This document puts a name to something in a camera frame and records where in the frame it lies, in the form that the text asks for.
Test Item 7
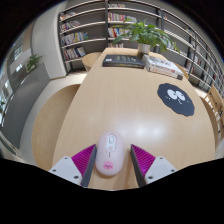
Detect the grey bookshelf unit with books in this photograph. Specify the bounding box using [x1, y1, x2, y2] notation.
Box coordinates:
[58, 0, 224, 98]

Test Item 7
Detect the green potted plant, white pot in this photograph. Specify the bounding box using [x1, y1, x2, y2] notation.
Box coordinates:
[111, 18, 181, 56]

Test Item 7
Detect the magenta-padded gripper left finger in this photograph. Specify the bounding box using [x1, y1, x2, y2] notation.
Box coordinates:
[48, 143, 98, 188]

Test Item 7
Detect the white-covered book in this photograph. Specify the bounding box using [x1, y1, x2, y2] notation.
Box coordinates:
[142, 54, 185, 76]

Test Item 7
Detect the red-spined book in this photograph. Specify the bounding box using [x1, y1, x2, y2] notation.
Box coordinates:
[144, 65, 184, 81]

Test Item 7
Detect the black cartoon-eyed mouse pad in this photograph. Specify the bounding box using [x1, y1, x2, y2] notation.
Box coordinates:
[156, 82, 196, 117]

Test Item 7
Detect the wooden frame chair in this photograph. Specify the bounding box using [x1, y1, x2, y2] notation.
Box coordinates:
[203, 84, 224, 118]

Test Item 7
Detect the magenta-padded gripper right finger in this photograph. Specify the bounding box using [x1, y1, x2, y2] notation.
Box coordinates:
[130, 143, 178, 188]

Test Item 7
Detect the black hardcover book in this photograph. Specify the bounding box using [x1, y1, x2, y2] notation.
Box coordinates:
[102, 54, 146, 70]

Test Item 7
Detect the small green plant on ledge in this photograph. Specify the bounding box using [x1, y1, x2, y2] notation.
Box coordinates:
[26, 53, 44, 73]

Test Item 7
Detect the pale pink computer mouse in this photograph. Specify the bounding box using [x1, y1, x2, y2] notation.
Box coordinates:
[95, 131, 126, 177]

